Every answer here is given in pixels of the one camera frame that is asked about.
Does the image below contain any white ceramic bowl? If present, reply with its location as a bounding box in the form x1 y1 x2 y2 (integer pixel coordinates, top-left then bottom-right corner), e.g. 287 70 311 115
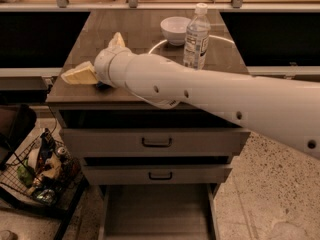
160 16 190 46

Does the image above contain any clear plastic water bottle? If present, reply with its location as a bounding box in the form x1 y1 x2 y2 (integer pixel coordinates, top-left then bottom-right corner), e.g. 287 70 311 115
183 3 211 70

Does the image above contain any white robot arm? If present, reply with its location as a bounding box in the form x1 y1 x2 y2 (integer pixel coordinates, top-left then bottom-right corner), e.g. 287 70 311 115
62 41 320 159

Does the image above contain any bottom open grey drawer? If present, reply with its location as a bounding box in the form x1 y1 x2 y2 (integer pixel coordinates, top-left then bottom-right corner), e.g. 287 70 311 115
98 184 220 240

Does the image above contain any black wire basket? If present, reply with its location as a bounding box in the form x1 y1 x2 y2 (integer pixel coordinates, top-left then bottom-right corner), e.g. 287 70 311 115
0 129 80 206

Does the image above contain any middle grey drawer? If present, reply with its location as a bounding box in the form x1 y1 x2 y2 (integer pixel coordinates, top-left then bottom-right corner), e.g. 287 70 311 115
82 165 232 185

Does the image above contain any top grey drawer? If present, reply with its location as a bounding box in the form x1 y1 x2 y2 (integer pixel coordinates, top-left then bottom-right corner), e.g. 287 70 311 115
60 128 249 158

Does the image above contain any grey drawer cabinet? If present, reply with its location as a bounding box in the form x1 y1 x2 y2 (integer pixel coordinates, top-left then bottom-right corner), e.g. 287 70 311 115
47 9 241 233

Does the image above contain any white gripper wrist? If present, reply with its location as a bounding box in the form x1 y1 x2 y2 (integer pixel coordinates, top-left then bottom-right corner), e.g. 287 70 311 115
61 32 134 88

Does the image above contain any dark blue snack bar wrapper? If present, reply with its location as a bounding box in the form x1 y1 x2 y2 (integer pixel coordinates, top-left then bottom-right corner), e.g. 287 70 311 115
96 82 111 90

